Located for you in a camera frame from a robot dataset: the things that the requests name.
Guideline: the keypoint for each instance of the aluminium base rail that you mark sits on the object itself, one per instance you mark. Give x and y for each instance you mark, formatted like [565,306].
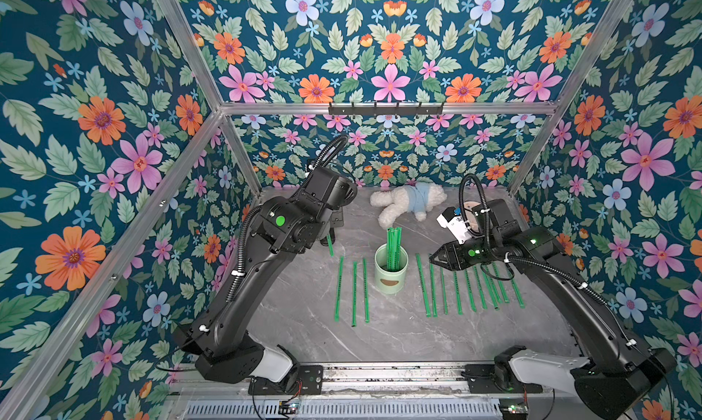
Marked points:
[386,377]

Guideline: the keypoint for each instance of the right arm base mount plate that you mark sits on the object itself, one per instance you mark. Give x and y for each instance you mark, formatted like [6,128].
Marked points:
[482,378]

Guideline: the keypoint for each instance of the light green storage cup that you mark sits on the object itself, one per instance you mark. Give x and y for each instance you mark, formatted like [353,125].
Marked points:
[386,281]

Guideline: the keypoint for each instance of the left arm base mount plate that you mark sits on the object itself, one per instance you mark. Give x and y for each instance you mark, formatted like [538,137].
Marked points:
[308,380]

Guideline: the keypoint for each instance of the white plush teddy bear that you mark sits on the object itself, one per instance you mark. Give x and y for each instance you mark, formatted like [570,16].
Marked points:
[418,199]

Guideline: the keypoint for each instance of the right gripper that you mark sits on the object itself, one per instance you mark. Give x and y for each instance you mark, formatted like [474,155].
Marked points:
[452,253]

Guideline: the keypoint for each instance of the black wall hook rack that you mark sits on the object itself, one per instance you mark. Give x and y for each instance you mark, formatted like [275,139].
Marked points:
[385,109]

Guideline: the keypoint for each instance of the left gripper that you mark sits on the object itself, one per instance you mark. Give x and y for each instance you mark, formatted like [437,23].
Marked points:
[336,218]

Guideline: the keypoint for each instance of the white vented cable duct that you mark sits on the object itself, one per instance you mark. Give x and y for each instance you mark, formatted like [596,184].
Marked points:
[347,409]

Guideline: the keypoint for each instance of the bundle of green wrapped straws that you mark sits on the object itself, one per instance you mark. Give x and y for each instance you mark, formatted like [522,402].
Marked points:
[393,248]

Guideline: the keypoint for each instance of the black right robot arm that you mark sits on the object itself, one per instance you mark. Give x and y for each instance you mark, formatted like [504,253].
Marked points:
[616,369]

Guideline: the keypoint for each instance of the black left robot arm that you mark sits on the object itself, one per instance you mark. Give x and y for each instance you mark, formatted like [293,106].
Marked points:
[272,235]

